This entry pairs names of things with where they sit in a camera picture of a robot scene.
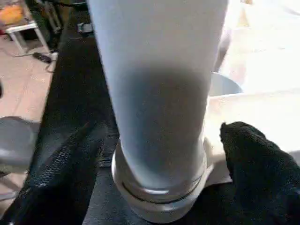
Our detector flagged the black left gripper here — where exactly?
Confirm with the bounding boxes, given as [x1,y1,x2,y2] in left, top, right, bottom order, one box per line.
[77,22,95,35]

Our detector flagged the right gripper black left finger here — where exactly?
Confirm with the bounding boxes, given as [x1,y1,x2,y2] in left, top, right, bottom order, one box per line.
[0,121,108,225]

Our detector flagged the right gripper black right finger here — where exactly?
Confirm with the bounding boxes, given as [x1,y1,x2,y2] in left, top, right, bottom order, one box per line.
[219,122,300,225]

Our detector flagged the white plastic table top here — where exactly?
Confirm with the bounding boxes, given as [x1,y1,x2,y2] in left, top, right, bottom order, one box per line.
[202,0,300,189]

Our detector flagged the white plastic table leg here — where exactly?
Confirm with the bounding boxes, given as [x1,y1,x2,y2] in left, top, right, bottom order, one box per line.
[86,0,229,224]

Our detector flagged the black power strip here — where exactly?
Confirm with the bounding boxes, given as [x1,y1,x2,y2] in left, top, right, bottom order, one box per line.
[32,52,53,65]

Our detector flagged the white metal stool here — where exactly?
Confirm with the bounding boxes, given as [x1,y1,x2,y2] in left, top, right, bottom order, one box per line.
[4,18,50,55]

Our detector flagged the black work mat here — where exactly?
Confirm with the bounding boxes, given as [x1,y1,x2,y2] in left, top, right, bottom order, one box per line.
[26,7,244,225]

